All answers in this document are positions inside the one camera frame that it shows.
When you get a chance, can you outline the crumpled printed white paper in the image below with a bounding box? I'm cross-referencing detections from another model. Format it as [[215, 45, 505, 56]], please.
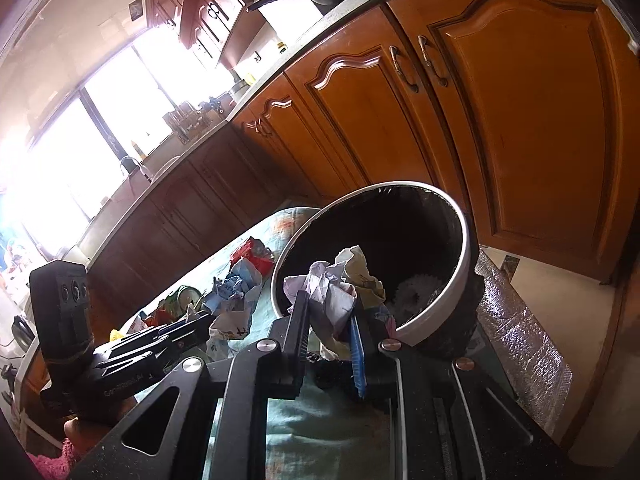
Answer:
[[206, 304, 252, 357]]

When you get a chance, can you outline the person's left forearm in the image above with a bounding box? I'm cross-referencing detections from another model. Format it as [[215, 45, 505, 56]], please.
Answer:
[[27, 417, 103, 480]]

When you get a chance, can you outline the speckled white countertop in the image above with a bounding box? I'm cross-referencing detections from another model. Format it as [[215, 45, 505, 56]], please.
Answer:
[[80, 0, 441, 263]]

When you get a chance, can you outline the red snack packet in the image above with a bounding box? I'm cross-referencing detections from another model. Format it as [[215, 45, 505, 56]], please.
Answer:
[[229, 236, 277, 275]]

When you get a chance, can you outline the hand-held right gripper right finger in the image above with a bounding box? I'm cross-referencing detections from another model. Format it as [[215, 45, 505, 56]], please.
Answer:
[[350, 305, 566, 480]]

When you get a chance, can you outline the metal faucet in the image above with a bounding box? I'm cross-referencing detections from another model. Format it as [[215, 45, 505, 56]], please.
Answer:
[[119, 155, 154, 184]]

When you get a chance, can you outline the floral teal tablecloth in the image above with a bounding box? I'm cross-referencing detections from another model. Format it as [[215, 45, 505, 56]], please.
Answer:
[[110, 204, 406, 480]]

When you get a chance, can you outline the green drink can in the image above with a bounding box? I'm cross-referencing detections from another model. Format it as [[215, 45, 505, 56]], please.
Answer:
[[164, 284, 207, 322]]

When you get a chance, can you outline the kitchen window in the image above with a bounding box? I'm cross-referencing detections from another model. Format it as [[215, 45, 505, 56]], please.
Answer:
[[0, 42, 237, 243]]

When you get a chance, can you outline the black kettle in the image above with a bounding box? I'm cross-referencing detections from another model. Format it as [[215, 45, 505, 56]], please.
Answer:
[[10, 313, 37, 357]]

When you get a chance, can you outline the white pleated paper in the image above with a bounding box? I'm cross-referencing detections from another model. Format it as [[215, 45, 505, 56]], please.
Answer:
[[389, 271, 447, 322]]

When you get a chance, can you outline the crumpled blue white packet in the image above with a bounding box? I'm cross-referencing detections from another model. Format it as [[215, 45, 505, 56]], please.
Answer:
[[201, 259, 264, 313]]

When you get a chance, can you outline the wooden lower kitchen cabinet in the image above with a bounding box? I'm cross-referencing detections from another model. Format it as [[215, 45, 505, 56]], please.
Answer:
[[75, 0, 633, 311]]

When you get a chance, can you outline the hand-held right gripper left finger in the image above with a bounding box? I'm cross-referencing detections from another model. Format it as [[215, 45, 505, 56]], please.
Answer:
[[67, 290, 313, 480]]

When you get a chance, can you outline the wooden wall cabinet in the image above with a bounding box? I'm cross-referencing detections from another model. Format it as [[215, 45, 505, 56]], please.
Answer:
[[144, 0, 267, 70]]

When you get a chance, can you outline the white rimmed round trash bin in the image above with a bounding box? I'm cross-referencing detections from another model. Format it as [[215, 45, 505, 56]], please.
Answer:
[[270, 180, 486, 361]]

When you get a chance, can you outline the knife rack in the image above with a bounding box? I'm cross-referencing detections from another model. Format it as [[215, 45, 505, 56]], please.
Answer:
[[163, 101, 212, 144]]

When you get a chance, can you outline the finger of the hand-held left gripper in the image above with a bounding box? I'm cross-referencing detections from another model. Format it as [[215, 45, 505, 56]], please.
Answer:
[[95, 339, 171, 378], [127, 310, 217, 348]]

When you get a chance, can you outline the silver foil floor mat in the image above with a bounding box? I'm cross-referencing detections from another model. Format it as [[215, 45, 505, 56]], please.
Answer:
[[472, 247, 574, 427]]

